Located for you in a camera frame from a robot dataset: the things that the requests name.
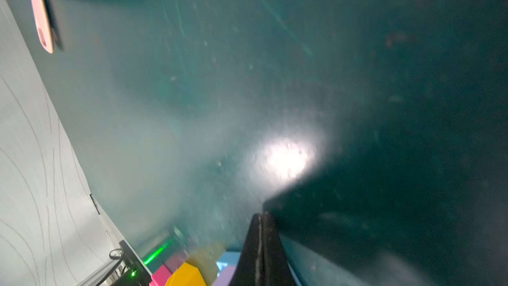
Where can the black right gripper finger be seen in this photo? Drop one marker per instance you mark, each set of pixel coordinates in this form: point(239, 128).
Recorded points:
point(263, 260)

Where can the purple lego brick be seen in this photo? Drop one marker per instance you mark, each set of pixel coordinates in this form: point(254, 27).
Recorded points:
point(225, 276)

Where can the yellow lego brick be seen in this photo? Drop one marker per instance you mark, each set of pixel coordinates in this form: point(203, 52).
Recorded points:
point(186, 275)

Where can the pink lego brick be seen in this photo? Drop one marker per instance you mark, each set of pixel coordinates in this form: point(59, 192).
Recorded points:
point(161, 276)

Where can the pink plastic knife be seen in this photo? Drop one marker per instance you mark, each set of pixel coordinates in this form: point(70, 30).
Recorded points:
point(42, 24)

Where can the light blue lego base plate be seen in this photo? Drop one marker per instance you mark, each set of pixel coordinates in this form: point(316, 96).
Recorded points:
point(228, 259)

